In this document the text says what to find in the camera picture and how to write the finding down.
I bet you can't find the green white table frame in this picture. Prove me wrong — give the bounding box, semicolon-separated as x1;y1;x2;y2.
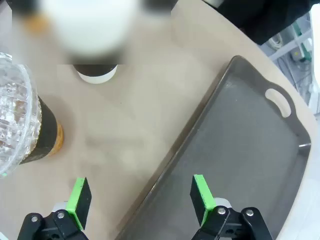
291;18;315;63

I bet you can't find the white lidded paper cup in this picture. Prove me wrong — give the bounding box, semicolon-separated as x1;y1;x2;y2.
42;0;141;85

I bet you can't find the white cable coil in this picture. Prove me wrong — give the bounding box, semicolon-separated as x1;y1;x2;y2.
268;33;285;50

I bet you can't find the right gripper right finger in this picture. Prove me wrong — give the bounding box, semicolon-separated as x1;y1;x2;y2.
189;174;275;240

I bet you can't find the clear dome-lid tea cup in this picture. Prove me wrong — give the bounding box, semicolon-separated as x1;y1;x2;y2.
11;0;52;37
0;52;65;177

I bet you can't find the dark brown plastic tray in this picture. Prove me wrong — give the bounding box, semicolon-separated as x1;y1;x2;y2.
116;55;312;240

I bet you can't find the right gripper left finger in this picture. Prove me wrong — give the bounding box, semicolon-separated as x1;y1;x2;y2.
16;176;93;240

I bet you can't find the person in black cardigan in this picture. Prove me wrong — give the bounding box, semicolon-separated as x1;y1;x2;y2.
203;0;313;46

